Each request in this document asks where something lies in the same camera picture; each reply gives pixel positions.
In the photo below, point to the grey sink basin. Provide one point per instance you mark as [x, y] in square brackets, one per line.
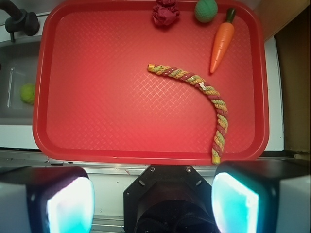
[18, 66]

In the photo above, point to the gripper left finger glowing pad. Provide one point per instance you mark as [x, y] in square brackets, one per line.
[46, 200]

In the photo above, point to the red plastic tray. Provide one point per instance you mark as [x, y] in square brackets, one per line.
[96, 101]

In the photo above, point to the crumpled dark red paper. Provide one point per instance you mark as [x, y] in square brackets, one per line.
[165, 12]

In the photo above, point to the yellow-green tennis ball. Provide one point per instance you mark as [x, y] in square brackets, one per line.
[27, 93]

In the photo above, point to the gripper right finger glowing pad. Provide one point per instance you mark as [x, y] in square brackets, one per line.
[263, 196]

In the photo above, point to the green rubber ball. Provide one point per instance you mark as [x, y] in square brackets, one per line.
[206, 10]

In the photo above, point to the orange toy carrot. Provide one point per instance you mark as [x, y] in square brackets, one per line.
[222, 40]

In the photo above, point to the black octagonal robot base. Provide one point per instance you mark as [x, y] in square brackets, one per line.
[168, 199]

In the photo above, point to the black faucet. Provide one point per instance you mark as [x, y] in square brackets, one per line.
[20, 20]

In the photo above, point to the brown cardboard box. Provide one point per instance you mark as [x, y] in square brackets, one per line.
[288, 22]

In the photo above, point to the multicolour twisted rope toy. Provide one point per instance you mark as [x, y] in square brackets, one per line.
[212, 94]

